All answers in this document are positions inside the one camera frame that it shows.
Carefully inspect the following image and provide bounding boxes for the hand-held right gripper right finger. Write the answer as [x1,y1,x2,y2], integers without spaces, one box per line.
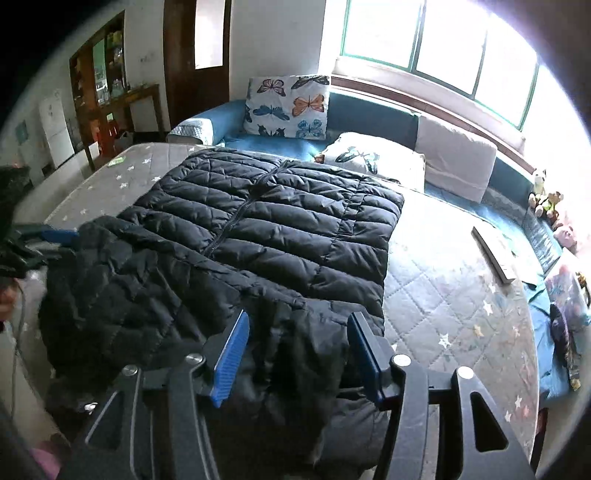
[347,312,529,480]

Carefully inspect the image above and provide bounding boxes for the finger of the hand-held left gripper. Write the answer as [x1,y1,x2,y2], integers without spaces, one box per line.
[18,224,80,247]

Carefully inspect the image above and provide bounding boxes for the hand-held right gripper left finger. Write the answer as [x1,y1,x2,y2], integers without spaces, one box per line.
[83,310,250,480]

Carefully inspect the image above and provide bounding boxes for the black puffer jacket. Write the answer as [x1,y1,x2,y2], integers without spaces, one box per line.
[38,147,406,480]

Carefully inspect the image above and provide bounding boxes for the person's left hand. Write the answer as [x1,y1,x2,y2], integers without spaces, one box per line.
[0,282,21,324]

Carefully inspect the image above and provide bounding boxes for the white refrigerator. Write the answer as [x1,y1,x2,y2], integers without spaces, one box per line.
[39,89,75,169]

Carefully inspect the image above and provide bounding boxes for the grey star quilted mattress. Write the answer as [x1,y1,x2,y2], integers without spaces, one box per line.
[14,142,543,462]

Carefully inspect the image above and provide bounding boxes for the red plastic stool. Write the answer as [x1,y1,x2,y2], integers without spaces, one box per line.
[90,121,117,156]

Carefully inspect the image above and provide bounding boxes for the wooden desk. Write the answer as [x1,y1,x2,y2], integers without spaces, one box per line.
[83,84,163,171]

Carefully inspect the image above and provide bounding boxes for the grey book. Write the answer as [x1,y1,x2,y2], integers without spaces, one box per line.
[471,224,517,284]

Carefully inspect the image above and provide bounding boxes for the wooden display cabinet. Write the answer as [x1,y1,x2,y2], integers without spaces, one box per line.
[69,11,129,117]

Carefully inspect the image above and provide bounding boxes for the blue bed sheet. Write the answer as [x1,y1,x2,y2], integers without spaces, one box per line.
[224,134,571,402]

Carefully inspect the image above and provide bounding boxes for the blue bed side bolster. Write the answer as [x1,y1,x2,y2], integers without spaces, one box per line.
[166,99,247,146]

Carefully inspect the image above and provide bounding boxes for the dark wooden door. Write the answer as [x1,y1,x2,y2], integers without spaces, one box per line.
[164,0,232,131]

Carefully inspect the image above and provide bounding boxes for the dark patterned cloth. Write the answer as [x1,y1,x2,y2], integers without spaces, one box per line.
[549,304,583,391]

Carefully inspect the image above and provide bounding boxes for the butterfly print pillow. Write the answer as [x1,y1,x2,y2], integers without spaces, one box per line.
[243,75,331,140]
[314,132,426,193]

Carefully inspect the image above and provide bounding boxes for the floral plastic bag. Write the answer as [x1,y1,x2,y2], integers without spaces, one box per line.
[544,262,591,334]

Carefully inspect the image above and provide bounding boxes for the white headboard cushion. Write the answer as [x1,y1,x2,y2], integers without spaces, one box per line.
[414,114,498,204]

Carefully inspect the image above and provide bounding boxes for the teal headboard cushion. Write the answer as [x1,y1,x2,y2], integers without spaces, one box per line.
[323,88,421,151]
[488,154,541,209]

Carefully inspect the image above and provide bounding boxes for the pink stuffed toy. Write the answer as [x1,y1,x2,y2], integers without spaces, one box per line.
[553,220,581,253]

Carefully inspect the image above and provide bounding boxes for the stuffed toy animals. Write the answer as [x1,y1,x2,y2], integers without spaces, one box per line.
[536,191,565,223]

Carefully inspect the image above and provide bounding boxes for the white stuffed dog toy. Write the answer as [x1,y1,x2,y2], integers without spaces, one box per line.
[529,168,551,209]

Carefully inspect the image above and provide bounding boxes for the green framed window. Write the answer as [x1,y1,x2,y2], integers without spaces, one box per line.
[341,0,541,131]

